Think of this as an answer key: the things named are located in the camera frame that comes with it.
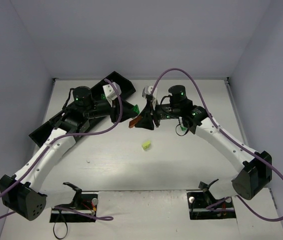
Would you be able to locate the brown purple lime lego stack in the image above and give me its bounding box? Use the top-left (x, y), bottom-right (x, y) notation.
top-left (128, 116), bottom-right (141, 129)

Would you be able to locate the lime and green lego stack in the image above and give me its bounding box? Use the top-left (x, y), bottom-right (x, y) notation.
top-left (141, 140), bottom-right (151, 151)

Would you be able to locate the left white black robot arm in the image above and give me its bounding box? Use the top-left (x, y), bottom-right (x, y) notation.
top-left (0, 83), bottom-right (138, 221)

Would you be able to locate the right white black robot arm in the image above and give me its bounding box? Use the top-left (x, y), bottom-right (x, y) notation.
top-left (129, 85), bottom-right (272, 200)

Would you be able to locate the black five-compartment sorting tray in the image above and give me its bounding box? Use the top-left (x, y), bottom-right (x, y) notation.
top-left (29, 71), bottom-right (139, 147)

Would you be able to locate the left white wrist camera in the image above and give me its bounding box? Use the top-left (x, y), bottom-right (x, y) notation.
top-left (103, 82), bottom-right (122, 106)

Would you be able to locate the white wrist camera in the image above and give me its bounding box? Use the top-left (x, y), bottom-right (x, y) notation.
top-left (103, 82), bottom-right (122, 106)
top-left (142, 85), bottom-right (157, 100)

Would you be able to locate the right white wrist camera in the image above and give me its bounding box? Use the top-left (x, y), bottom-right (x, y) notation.
top-left (142, 85), bottom-right (157, 100)

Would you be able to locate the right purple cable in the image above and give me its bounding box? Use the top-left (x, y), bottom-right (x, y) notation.
top-left (152, 67), bottom-right (283, 223)

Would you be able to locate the purple cable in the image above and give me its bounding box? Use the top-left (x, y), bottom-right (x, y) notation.
top-left (0, 78), bottom-right (125, 223)
top-left (152, 67), bottom-right (283, 223)

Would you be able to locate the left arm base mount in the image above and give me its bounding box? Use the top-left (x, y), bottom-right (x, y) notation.
top-left (49, 182), bottom-right (98, 223)

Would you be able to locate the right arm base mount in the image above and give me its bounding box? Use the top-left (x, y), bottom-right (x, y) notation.
top-left (186, 179), bottom-right (237, 221)

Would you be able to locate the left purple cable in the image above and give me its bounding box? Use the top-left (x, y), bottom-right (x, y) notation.
top-left (0, 78), bottom-right (125, 223)

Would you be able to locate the black cable loop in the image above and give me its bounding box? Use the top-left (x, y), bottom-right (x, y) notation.
top-left (52, 212), bottom-right (70, 240)

